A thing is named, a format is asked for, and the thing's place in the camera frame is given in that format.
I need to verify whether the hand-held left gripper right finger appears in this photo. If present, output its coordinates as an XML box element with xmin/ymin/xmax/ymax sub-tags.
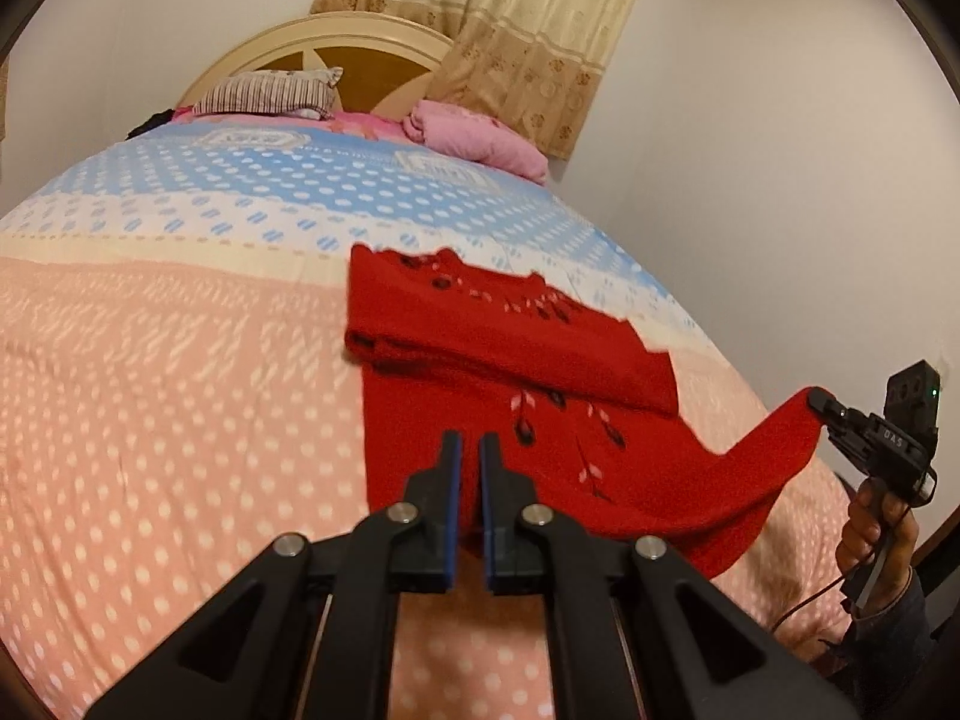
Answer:
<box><xmin>478</xmin><ymin>431</ymin><xmax>863</xmax><ymax>720</ymax></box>

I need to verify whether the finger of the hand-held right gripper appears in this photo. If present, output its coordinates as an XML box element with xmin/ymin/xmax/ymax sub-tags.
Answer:
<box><xmin>808</xmin><ymin>392</ymin><xmax>871</xmax><ymax>432</ymax></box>
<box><xmin>825</xmin><ymin>426</ymin><xmax>875</xmax><ymax>479</ymax></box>

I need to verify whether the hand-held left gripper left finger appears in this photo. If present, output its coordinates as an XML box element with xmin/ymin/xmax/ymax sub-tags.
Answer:
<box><xmin>82</xmin><ymin>431</ymin><xmax>462</xmax><ymax>720</ymax></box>

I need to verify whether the red embroidered knit sweater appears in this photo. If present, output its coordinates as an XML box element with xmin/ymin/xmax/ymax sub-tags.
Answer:
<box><xmin>343</xmin><ymin>244</ymin><xmax>826</xmax><ymax>580</ymax></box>

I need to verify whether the person's right forearm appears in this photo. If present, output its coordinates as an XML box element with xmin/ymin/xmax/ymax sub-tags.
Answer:
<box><xmin>825</xmin><ymin>566</ymin><xmax>938</xmax><ymax>720</ymax></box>

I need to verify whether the person's right hand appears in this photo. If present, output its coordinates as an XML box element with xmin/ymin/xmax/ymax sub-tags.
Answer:
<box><xmin>836</xmin><ymin>476</ymin><xmax>920</xmax><ymax>616</ymax></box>

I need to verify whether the polka dot bedspread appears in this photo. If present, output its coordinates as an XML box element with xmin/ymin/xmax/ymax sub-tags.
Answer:
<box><xmin>0</xmin><ymin>120</ymin><xmax>863</xmax><ymax>720</ymax></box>

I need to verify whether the pink pillow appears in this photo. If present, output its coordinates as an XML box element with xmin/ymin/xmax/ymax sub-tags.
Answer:
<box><xmin>403</xmin><ymin>99</ymin><xmax>550</xmax><ymax>185</ymax></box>

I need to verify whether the pink bed sheet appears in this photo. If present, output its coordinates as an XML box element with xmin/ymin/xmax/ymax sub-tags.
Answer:
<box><xmin>172</xmin><ymin>109</ymin><xmax>410</xmax><ymax>140</ymax></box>

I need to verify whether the striped pillow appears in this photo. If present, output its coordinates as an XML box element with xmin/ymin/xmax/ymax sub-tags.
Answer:
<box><xmin>193</xmin><ymin>66</ymin><xmax>344</xmax><ymax>121</ymax></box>

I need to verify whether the long beige floral curtain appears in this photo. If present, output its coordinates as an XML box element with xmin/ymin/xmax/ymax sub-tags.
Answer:
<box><xmin>431</xmin><ymin>0</ymin><xmax>657</xmax><ymax>160</ymax></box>

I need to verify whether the black cloth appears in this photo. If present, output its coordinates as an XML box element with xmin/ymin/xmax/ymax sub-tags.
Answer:
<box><xmin>124</xmin><ymin>111</ymin><xmax>177</xmax><ymax>142</ymax></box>

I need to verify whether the cream wooden headboard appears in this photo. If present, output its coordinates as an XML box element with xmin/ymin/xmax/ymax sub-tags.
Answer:
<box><xmin>174</xmin><ymin>15</ymin><xmax>458</xmax><ymax>121</ymax></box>

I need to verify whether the black cable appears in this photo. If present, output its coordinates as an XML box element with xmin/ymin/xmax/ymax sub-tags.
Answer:
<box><xmin>766</xmin><ymin>457</ymin><xmax>938</xmax><ymax>629</ymax></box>

